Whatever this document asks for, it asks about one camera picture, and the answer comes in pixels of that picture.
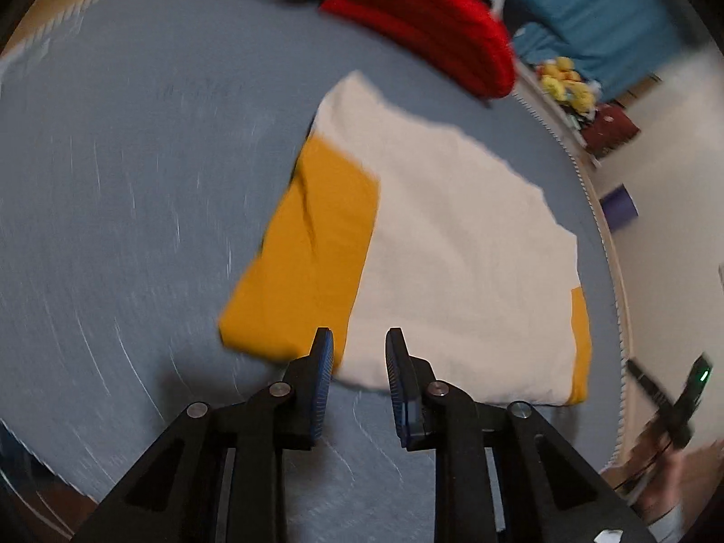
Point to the maroon cushion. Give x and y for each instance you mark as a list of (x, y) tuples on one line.
[(611, 127)]

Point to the beige and yellow hooded jacket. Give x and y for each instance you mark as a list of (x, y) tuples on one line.
[(452, 249)]

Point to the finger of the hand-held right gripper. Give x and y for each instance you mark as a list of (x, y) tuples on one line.
[(647, 382)]

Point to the bed with grey-blue sheet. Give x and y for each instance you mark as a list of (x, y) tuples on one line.
[(141, 181)]

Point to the person's right hand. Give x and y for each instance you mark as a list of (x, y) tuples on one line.
[(684, 475)]

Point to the blue curtain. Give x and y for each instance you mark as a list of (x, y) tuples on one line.
[(588, 17)]

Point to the purple box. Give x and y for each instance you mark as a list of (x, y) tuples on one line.
[(619, 208)]

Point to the folded red blanket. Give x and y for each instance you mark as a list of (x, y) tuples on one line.
[(430, 17)]

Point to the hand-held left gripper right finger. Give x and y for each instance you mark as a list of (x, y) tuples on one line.
[(396, 373)]

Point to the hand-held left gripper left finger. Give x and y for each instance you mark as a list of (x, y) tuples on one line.
[(322, 373)]

